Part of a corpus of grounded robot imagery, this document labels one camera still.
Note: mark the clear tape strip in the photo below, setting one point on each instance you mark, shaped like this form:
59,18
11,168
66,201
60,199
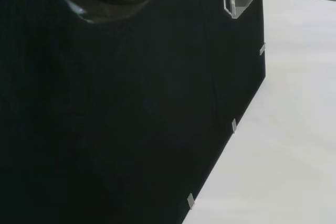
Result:
233,125
262,49
191,201

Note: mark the black bench cloth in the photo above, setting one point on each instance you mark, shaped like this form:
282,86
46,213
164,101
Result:
105,116

